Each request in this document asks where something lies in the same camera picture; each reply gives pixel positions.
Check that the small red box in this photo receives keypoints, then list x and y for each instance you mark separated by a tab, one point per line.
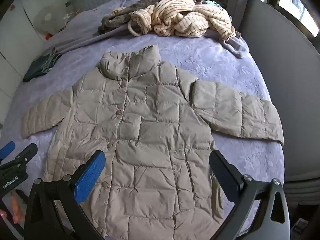
48	37

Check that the white standing fan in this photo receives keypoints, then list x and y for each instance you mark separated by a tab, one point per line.
46	17

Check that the beige puffer jacket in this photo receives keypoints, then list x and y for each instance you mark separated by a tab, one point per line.
150	130

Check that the teal cloth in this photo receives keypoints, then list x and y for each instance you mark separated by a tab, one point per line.
211	3

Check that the brown fleece garment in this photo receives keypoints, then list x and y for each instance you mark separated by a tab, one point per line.
120	17

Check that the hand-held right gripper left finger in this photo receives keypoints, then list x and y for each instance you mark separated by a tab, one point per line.
90	177

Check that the dark green folded garment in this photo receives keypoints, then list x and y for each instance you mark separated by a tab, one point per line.
37	67

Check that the lilac embossed bedspread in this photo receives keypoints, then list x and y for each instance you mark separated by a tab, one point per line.
225	62

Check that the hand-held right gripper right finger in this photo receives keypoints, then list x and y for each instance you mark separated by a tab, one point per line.
225	177

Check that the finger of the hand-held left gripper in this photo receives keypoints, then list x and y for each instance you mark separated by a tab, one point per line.
7	148
26	153

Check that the grey fleece blanket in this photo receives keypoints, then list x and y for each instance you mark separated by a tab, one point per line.
82	43

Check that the cream striped robe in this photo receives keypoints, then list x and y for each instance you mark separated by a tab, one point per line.
172	10

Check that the white wardrobe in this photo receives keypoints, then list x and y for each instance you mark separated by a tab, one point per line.
15	30

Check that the window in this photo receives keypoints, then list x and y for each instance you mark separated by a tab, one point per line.
292	2

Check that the person's left hand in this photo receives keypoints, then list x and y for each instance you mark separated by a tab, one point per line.
14	205

